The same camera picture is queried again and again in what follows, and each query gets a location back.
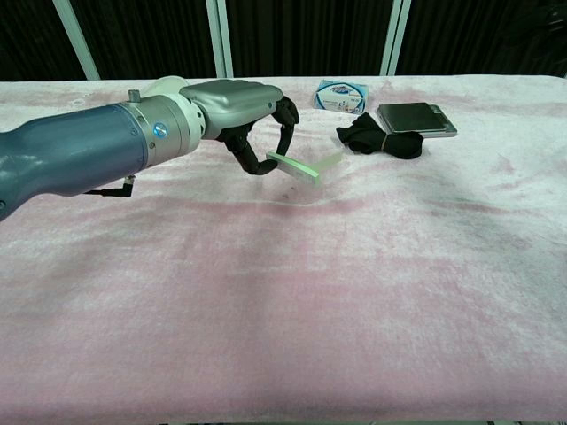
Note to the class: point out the left blue silver robot arm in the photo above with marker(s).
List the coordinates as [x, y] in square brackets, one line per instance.
[88, 141]

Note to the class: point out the black rolled socks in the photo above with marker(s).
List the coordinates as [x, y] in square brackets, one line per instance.
[376, 141]

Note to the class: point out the silver digital pocket scale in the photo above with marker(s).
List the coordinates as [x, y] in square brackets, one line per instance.
[416, 118]

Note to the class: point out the black curtain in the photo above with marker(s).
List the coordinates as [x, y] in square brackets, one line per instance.
[310, 35]

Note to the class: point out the blue white tissue pack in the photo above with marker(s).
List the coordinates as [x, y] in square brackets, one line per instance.
[341, 96]

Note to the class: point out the white frame post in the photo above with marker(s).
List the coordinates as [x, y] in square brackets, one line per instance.
[395, 37]
[220, 37]
[76, 40]

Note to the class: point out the light green card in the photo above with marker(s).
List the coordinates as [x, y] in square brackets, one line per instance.
[297, 168]

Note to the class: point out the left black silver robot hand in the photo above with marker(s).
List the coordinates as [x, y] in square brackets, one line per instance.
[235, 104]

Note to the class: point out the pink plush tablecloth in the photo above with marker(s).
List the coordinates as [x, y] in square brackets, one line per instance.
[283, 288]

